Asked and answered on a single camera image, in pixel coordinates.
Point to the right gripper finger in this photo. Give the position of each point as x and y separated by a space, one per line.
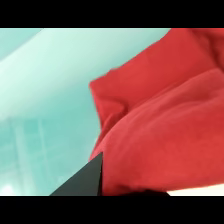
85 181

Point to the red T-shirt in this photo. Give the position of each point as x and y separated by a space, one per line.
166 126

